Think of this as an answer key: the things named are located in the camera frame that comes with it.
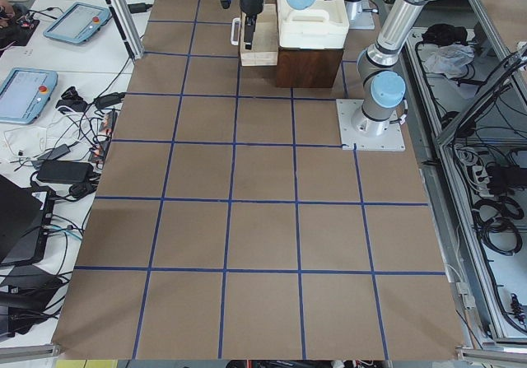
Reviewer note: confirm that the aluminium frame post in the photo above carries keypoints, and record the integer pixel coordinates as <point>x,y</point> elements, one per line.
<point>126,28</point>

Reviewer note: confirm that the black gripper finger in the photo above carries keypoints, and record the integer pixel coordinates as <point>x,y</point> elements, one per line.
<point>249,30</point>

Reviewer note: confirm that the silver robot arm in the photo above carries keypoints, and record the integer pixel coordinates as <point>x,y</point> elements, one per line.
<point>384,88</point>

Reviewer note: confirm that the black power brick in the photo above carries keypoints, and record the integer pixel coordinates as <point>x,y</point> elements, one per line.
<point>64,172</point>

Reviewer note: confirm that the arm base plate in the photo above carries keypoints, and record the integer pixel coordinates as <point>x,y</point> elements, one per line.
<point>359,14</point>
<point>359,133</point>

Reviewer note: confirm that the light wooden open drawer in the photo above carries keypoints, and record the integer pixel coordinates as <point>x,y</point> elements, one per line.
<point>264,50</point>

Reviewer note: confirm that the upper blue teach pendant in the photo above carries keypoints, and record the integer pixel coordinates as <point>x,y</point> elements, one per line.
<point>78,23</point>

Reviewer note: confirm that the blue teach pendant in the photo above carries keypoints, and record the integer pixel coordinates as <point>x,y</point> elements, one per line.
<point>78,23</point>
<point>24,94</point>

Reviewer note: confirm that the white plastic tray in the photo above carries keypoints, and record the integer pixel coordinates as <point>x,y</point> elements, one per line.
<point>312,24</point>

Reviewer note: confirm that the dark brown wooden cabinet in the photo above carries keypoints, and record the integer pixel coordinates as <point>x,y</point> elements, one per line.
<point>307,68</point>

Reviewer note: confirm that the lower blue teach pendant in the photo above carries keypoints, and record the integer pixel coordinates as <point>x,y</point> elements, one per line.
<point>24,94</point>

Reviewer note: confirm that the black monitor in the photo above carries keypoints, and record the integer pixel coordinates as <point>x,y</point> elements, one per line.
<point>25,215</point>

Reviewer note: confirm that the white drawer handle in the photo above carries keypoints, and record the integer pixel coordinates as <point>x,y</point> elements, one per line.
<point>235,31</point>

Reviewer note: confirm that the crumpled white cloth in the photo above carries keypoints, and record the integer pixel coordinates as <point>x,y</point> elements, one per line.
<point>451,60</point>

